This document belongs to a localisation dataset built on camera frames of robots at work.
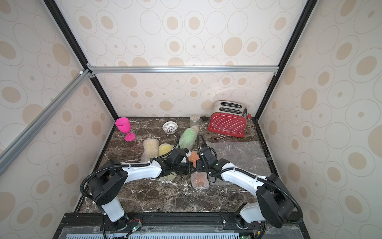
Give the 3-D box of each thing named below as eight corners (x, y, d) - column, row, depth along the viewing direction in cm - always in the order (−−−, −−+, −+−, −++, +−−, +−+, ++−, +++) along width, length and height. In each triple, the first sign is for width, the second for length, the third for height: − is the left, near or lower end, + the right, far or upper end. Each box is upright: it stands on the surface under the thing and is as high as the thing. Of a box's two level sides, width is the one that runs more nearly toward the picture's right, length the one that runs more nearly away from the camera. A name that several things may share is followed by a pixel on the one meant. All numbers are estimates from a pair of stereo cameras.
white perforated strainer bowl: (163, 134, 112) (161, 129, 108) (164, 125, 118) (163, 121, 113) (177, 134, 112) (176, 129, 108) (177, 125, 118) (177, 121, 113)
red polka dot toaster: (208, 137, 110) (211, 119, 96) (207, 117, 123) (209, 100, 109) (245, 137, 110) (252, 119, 96) (239, 117, 123) (245, 100, 109)
